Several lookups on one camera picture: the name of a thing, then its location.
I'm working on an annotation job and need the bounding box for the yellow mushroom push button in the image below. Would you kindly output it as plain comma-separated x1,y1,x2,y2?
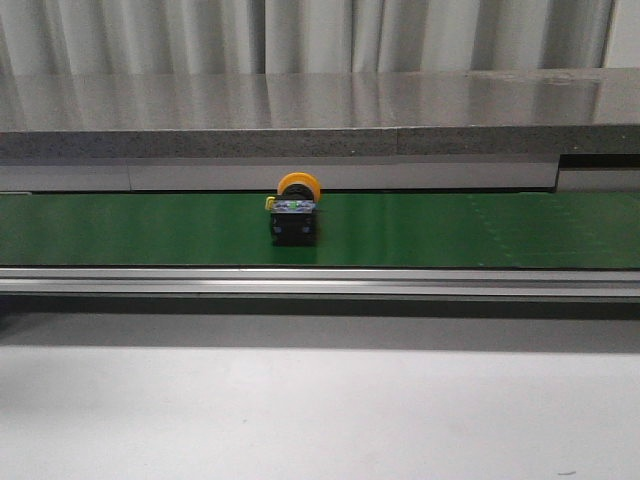
265,172,321,246

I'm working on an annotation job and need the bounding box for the green conveyor belt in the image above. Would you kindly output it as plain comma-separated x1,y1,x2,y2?
1,192,639,270

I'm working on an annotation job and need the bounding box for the white pleated curtain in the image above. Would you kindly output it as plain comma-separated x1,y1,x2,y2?
1,1,614,75

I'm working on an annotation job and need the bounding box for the rear grey conveyor rail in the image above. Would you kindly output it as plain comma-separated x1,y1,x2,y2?
1,154,639,192

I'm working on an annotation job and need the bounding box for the front aluminium conveyor rail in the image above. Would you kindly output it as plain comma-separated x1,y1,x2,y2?
1,267,639,301

